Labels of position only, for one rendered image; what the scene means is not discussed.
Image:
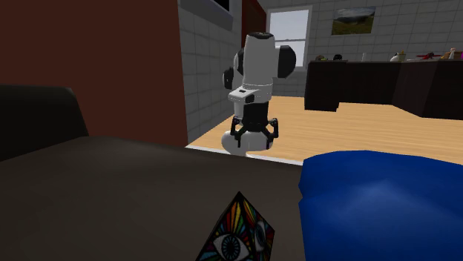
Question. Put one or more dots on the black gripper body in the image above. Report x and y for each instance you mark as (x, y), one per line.
(256, 115)

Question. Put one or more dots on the white framed window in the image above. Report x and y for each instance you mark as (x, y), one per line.
(289, 32)

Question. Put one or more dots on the dark brown sofa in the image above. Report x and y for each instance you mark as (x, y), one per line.
(115, 195)

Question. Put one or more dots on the colourful eye print box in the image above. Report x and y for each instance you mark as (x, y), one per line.
(237, 235)

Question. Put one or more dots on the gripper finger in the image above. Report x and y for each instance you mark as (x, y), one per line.
(272, 131)
(237, 133)

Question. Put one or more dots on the landscape wall picture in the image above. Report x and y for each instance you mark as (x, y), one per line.
(353, 21)

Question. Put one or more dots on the grey framed dark window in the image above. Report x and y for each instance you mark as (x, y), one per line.
(213, 11)

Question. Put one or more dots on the dark counter with small items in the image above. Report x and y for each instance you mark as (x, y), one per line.
(379, 85)

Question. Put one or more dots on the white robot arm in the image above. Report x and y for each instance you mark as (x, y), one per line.
(257, 61)

